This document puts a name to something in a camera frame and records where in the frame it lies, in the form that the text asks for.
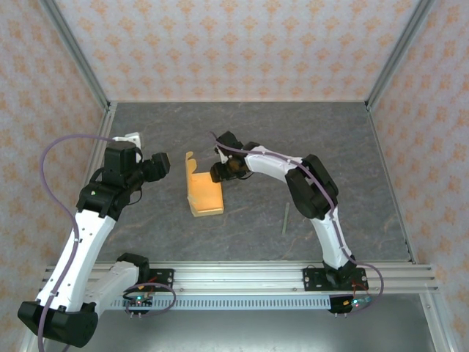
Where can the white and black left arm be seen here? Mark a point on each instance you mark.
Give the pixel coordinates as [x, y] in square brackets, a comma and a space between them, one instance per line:
[73, 256]

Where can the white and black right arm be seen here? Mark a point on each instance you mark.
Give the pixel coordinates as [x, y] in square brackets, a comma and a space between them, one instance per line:
[331, 234]

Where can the thin green stick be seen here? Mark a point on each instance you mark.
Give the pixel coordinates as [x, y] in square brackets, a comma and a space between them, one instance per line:
[285, 218]

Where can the grey metal sheet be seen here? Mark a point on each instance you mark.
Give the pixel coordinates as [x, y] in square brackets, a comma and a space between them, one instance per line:
[234, 330]

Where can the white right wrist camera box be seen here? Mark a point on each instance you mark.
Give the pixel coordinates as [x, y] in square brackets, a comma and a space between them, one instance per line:
[221, 154]

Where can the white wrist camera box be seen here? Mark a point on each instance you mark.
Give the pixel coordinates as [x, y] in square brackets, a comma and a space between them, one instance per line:
[221, 154]
[129, 138]

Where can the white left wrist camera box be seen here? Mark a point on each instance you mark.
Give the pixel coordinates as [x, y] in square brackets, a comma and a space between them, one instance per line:
[129, 138]

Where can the aluminium table side rail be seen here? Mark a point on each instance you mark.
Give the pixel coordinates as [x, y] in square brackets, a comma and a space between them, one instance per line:
[389, 183]
[104, 128]

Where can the long aluminium base rail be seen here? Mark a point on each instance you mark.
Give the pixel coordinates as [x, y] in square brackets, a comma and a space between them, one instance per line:
[238, 280]

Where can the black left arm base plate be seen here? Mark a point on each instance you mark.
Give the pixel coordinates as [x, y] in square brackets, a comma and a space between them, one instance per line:
[163, 278]

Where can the aluminium frame post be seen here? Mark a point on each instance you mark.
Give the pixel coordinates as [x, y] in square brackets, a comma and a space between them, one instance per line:
[78, 55]
[398, 55]

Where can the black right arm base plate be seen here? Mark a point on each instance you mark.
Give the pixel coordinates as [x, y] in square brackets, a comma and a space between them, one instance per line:
[313, 278]

